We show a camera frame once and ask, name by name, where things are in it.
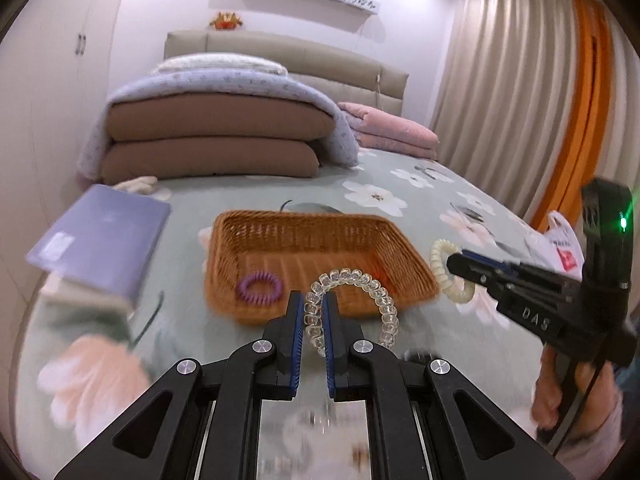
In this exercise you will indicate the brown wicker basket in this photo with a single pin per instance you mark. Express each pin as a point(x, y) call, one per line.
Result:
point(300, 245)

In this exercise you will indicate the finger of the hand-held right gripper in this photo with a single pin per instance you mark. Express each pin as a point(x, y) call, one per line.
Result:
point(465, 267)
point(492, 259)

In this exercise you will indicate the pink folded quilt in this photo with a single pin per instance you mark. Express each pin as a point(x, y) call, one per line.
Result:
point(390, 130)

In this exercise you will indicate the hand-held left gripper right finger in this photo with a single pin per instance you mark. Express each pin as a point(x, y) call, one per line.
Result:
point(329, 350)

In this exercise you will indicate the green floral bedspread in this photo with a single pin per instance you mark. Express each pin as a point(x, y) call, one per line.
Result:
point(190, 210)

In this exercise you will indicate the orange plush toy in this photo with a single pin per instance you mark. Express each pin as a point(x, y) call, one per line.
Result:
point(226, 20)

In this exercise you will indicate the stack of brown folded quilts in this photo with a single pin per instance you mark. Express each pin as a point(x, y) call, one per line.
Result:
point(225, 82)

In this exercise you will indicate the white pillow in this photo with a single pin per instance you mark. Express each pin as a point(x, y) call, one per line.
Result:
point(220, 64)

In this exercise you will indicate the person's right hand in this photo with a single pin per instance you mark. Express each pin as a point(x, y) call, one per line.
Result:
point(547, 390)

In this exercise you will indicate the white plastic bag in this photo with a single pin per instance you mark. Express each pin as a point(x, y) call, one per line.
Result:
point(562, 240)

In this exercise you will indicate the beige curtain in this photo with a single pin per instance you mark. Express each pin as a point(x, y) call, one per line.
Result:
point(505, 95)

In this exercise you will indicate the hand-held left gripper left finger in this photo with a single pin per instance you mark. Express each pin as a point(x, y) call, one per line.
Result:
point(296, 340)

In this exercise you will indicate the small cream cloth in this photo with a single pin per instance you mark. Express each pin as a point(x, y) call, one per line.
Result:
point(140, 186)

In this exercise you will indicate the blue cover book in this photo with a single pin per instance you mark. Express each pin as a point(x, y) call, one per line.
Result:
point(100, 230)

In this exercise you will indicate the beige padded headboard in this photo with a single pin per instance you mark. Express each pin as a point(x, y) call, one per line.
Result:
point(320, 60)

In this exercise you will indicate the brown pillow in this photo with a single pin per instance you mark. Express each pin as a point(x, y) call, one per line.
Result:
point(210, 160)
point(215, 117)

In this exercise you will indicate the orange curtain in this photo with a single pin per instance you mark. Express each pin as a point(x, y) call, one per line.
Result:
point(585, 110)

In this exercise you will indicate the white wardrobe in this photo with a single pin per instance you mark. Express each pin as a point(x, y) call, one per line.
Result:
point(50, 85)

